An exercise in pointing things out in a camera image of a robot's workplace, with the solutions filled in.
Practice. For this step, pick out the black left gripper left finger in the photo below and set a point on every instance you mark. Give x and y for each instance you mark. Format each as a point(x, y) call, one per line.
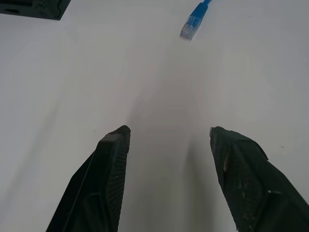
point(96, 183)

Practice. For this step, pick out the black device box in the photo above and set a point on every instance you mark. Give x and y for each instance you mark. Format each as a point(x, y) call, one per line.
point(33, 8)

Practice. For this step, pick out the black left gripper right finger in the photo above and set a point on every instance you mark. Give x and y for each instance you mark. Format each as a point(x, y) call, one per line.
point(256, 188)

